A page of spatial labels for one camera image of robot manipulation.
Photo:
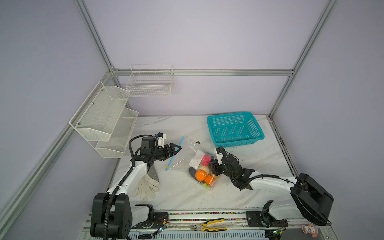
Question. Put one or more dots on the teal plastic basket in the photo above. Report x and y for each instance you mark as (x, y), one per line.
(235, 129)

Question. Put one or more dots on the dark avocado toy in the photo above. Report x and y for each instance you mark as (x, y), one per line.
(192, 171)

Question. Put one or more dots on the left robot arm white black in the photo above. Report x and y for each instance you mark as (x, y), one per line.
(113, 217)

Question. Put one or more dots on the cream round toy food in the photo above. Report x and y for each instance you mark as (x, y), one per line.
(205, 169)

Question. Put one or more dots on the clear zip top bag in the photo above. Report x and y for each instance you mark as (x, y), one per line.
(190, 155)

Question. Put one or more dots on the white work glove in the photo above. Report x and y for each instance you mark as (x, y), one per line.
(147, 188)

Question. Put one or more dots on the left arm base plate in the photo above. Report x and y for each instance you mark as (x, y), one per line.
(154, 222)

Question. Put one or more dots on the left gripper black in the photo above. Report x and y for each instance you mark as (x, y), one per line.
(167, 152)

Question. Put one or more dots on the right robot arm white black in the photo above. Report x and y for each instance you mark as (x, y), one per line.
(305, 197)

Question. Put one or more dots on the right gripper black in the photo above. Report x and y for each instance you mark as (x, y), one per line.
(214, 167)

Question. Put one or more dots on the white mesh two-tier shelf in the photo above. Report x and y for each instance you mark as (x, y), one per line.
(105, 121)

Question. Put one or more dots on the smooth orange toy fruit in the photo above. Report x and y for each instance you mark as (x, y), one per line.
(200, 175)

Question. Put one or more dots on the pink white plush toy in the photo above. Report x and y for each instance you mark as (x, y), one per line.
(310, 229)

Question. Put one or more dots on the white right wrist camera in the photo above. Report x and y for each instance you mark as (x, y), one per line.
(219, 154)

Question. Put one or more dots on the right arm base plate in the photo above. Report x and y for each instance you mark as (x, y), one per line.
(264, 219)

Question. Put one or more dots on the pink apple toy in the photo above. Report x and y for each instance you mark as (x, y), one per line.
(206, 160)

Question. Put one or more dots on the white wire wall basket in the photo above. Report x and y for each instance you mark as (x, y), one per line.
(151, 81)

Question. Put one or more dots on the yellow handled pliers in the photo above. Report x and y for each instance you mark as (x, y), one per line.
(209, 226)

